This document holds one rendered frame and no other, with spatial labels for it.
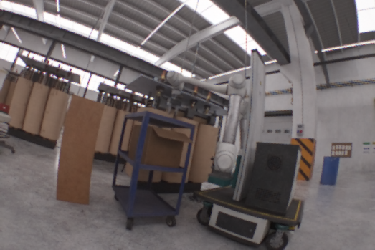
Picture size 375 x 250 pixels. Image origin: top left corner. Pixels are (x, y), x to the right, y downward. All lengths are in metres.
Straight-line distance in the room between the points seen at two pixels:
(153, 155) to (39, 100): 2.78
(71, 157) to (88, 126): 0.31
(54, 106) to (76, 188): 2.16
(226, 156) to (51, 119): 3.07
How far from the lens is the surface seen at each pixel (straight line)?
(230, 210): 1.32
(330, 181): 5.73
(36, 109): 3.51
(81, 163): 1.46
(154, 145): 1.16
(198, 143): 2.38
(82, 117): 1.41
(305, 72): 7.12
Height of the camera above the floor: 0.74
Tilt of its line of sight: 12 degrees up
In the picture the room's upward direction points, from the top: 11 degrees clockwise
